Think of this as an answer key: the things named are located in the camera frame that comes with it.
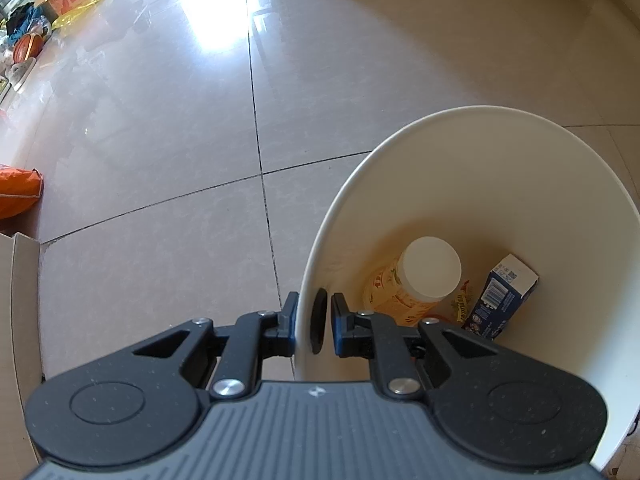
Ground orange fabric bag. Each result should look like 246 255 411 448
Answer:
0 162 45 219

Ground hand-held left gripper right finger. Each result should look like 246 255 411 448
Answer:
330 292 507 402

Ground blue drink carton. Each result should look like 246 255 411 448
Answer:
460 253 540 342

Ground white plastic trash bin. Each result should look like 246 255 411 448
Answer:
294 105 640 472

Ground yellow plastic bag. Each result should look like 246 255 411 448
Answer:
52 0 109 29

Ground yellow printed wrapper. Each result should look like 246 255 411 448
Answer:
450 280 476 324

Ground yellow printed paper cup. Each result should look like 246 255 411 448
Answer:
362 236 462 329

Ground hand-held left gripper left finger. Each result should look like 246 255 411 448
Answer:
131 290 301 402

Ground pile of dark clothes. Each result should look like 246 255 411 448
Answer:
2 4 52 42

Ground orange basketball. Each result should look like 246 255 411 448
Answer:
12 32 47 64

